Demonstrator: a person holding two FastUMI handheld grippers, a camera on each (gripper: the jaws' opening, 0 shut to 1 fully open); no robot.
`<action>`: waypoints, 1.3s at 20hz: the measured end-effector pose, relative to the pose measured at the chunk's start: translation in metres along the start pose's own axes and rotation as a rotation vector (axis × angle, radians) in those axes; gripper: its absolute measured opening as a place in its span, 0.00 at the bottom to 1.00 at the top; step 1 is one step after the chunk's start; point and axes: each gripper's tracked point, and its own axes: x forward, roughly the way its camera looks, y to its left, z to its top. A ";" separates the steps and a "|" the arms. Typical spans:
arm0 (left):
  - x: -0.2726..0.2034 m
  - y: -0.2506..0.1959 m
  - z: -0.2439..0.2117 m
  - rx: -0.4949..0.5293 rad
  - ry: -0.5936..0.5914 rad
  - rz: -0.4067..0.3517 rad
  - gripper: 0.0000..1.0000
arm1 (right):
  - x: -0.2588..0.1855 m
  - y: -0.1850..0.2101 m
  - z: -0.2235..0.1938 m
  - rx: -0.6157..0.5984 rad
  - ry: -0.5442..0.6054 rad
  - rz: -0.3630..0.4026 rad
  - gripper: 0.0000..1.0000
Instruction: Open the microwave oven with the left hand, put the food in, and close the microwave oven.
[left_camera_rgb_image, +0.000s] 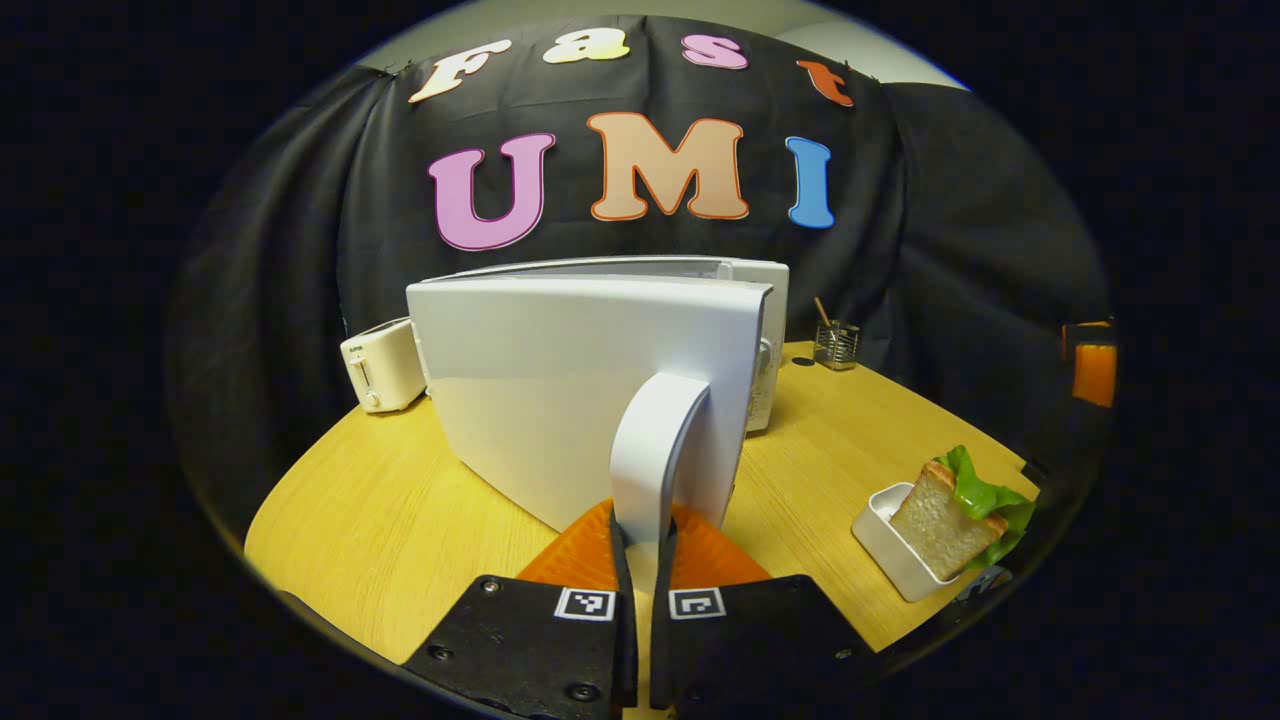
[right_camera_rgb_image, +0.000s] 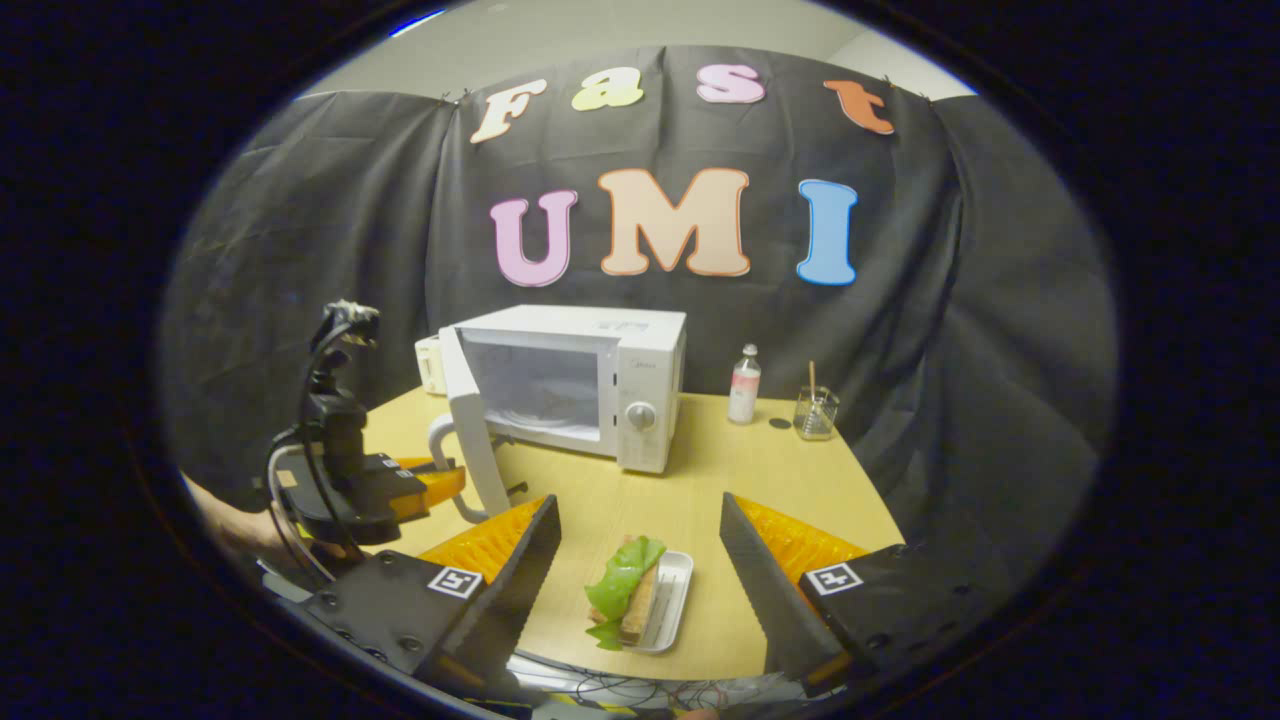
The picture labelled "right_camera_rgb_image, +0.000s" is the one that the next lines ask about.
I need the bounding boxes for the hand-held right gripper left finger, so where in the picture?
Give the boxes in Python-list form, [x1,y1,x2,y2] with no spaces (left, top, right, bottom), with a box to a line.
[300,494,563,706]

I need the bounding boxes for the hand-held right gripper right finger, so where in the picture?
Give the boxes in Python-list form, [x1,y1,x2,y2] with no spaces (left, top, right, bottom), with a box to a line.
[718,492,991,701]

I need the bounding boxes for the lettuce bread sandwich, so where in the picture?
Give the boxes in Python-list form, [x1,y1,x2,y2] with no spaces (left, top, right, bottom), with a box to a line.
[584,535,668,653]

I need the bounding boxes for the white microwave oven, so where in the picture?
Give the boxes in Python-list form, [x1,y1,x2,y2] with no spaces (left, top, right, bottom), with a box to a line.
[428,305,689,523]

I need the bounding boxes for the glass microwave turntable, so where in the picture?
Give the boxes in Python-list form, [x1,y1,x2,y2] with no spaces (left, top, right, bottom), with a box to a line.
[497,395,601,433]

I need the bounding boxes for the white toaster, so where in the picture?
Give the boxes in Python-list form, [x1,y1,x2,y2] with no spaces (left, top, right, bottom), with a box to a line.
[415,335,448,396]

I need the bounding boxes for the clear glass jar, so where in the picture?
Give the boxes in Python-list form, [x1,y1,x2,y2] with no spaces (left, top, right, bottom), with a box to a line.
[794,385,841,442]

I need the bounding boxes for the clear bottle with red label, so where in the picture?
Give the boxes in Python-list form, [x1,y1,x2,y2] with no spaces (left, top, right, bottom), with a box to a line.
[727,344,763,426]

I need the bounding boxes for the black backdrop cloth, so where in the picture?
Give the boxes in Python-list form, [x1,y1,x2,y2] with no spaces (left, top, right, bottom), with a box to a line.
[158,45,1119,601]

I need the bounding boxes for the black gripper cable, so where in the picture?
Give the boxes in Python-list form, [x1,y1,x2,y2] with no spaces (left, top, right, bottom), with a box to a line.
[295,318,356,561]

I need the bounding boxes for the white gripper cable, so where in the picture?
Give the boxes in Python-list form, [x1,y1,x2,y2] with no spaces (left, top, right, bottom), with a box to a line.
[265,442,336,586]

